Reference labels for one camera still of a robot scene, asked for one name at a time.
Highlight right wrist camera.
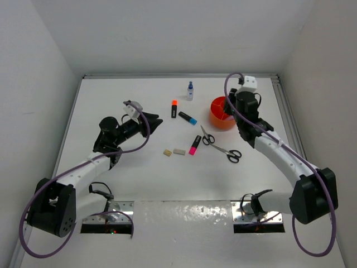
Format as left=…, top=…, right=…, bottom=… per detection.
left=238, top=75, right=257, bottom=93

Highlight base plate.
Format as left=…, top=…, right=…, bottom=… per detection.
left=82, top=201, right=134, bottom=224
left=231, top=199, right=283, bottom=225

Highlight orange cap black highlighter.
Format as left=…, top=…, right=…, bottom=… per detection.
left=171, top=99, right=177, bottom=118

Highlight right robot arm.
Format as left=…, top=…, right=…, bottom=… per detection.
left=224, top=88, right=339, bottom=224

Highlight tan eraser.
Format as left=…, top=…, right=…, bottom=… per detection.
left=163, top=150, right=172, bottom=156

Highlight aluminium frame rail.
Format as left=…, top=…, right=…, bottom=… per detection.
left=271, top=74, right=306, bottom=160

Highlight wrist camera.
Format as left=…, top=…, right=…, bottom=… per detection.
left=123, top=100, right=143, bottom=121
left=238, top=75, right=257, bottom=93

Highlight blue cap black highlighter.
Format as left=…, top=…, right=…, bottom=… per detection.
left=178, top=112, right=197, bottom=125

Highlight small spray bottle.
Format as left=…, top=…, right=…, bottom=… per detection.
left=187, top=82, right=194, bottom=101

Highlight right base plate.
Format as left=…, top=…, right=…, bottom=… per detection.
left=231, top=199, right=283, bottom=225

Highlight grey eraser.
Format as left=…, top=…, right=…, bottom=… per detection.
left=173, top=149, right=186, bottom=155

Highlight left base plate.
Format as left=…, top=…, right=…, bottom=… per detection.
left=82, top=201, right=134, bottom=224

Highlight orange round organizer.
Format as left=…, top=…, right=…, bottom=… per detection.
left=209, top=96, right=235, bottom=131

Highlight pink cap black highlighter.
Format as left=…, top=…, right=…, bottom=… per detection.
left=189, top=135, right=202, bottom=155

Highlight small black scissors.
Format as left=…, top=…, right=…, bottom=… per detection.
left=200, top=125, right=215, bottom=146

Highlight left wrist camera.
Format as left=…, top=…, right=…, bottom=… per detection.
left=123, top=100, right=143, bottom=121

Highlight large black scissors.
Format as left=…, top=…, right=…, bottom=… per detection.
left=210, top=144, right=242, bottom=164

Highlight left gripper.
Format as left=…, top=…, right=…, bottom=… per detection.
left=114, top=111, right=162, bottom=145

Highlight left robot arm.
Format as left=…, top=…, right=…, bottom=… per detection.
left=26, top=108, right=163, bottom=237

